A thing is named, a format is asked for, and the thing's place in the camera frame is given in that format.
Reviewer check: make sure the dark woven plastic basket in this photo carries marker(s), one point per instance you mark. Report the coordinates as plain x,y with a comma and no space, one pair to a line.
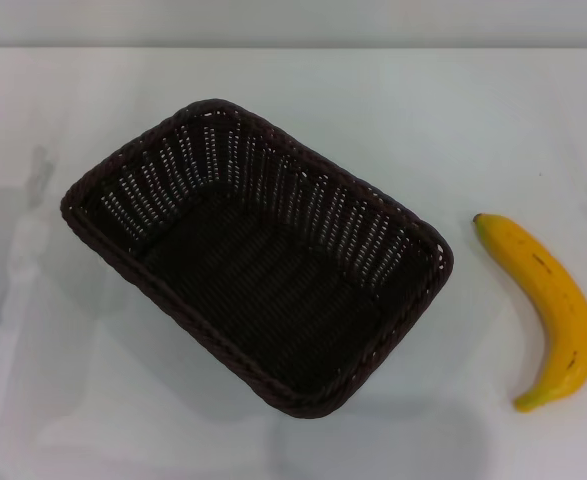
253,280

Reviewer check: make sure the yellow banana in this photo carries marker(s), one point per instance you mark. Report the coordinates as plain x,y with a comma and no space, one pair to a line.
553,295

